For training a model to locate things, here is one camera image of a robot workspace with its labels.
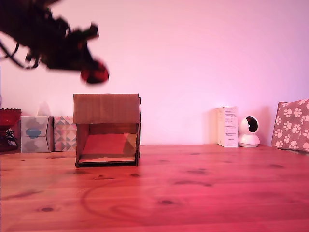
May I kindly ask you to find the small white round camera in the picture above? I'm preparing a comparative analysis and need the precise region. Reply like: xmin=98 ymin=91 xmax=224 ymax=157
xmin=238 ymin=116 xmax=261 ymax=148

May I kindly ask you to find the paw print cushion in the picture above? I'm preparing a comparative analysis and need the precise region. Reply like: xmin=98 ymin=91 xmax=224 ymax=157
xmin=270 ymin=98 xmax=309 ymax=153

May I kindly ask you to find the white tissue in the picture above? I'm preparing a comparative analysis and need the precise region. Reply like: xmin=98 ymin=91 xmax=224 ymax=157
xmin=36 ymin=101 xmax=52 ymax=117

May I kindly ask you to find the black cord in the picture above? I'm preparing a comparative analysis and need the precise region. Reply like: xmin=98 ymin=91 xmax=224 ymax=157
xmin=4 ymin=129 xmax=19 ymax=148

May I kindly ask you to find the cardboard dice tower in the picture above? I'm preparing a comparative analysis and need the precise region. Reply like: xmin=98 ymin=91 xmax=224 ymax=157
xmin=73 ymin=93 xmax=142 ymax=168

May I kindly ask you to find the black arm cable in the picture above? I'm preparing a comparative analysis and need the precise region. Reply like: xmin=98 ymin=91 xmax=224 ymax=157
xmin=0 ymin=40 xmax=42 ymax=70

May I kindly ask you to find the grey cloud print tissue box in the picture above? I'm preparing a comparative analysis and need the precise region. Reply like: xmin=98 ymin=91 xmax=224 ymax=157
xmin=20 ymin=116 xmax=55 ymax=154

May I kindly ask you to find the red and black footbag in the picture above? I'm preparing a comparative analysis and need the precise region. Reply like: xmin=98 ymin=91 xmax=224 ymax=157
xmin=80 ymin=56 xmax=110 ymax=85

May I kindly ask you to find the white printed carton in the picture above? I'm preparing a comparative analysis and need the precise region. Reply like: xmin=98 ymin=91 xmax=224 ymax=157
xmin=216 ymin=106 xmax=239 ymax=148

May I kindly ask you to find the triangle pattern tissue box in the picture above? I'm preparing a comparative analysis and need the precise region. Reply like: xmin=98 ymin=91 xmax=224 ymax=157
xmin=53 ymin=116 xmax=77 ymax=152

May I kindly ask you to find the red glass bowl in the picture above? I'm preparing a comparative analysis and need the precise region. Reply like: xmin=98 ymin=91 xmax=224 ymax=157
xmin=0 ymin=108 xmax=22 ymax=152

